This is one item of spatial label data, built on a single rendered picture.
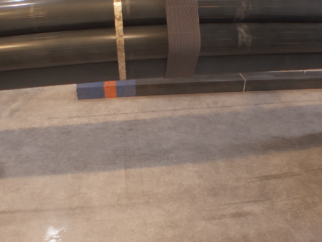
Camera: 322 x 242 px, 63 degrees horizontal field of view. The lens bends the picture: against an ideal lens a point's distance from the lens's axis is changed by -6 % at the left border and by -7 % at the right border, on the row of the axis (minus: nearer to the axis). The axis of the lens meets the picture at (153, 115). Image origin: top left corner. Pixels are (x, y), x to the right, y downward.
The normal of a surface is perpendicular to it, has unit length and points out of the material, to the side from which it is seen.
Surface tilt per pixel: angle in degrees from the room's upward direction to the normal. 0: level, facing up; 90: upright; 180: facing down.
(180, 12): 60
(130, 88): 90
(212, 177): 0
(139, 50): 101
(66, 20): 94
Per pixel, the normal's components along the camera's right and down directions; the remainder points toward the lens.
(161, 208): -0.02, -0.85
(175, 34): 0.10, 0.04
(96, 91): 0.07, 0.53
